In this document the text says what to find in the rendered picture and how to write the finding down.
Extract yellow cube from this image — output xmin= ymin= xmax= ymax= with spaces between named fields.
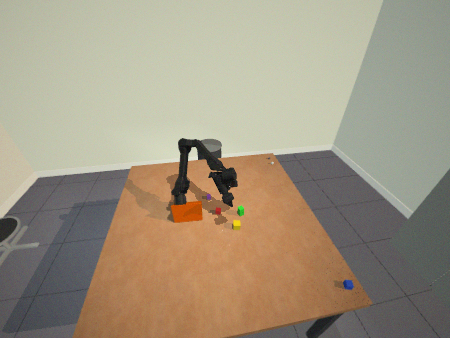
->
xmin=233 ymin=220 xmax=241 ymax=230

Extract small blue block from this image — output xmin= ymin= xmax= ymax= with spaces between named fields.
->
xmin=343 ymin=279 xmax=354 ymax=290

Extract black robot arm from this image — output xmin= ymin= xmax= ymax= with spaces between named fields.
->
xmin=171 ymin=138 xmax=238 ymax=206

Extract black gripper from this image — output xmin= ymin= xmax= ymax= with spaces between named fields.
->
xmin=216 ymin=181 xmax=234 ymax=207

